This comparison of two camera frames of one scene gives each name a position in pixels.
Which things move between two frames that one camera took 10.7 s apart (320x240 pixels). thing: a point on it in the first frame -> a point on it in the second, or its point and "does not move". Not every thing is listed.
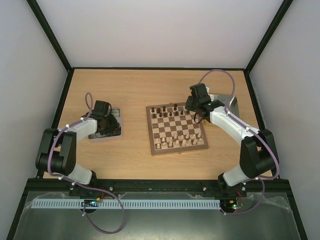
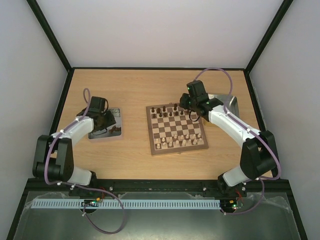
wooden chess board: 172,129 does not move
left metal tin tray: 116,112 does not move
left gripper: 115,124 -> 112,122
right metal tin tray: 233,109 does not move
